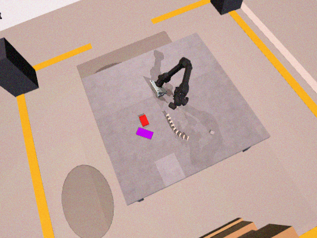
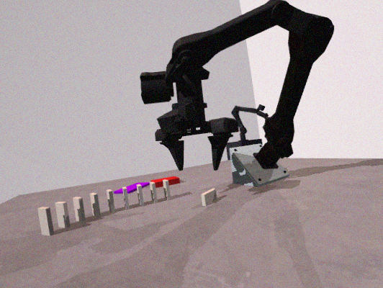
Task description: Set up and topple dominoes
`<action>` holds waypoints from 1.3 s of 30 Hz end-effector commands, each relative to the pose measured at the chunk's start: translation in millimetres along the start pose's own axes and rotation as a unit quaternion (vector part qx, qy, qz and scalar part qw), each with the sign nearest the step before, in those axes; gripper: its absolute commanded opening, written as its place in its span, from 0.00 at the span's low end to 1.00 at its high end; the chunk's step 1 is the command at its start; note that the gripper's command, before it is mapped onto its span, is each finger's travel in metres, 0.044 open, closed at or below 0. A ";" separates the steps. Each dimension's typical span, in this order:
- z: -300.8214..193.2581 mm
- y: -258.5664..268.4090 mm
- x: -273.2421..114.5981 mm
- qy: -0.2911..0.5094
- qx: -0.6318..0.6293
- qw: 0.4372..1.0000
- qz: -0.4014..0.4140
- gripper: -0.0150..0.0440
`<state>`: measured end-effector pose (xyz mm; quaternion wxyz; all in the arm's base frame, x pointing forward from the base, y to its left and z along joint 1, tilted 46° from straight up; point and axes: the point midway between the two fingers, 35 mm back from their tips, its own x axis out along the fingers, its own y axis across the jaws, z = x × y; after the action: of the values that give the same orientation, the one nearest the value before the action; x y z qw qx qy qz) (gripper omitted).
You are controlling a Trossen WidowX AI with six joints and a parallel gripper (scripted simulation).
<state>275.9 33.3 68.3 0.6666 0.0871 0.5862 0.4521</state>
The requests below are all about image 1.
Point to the red rectangular block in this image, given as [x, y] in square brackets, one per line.
[144, 120]

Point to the purple flat block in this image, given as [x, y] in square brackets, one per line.
[144, 133]

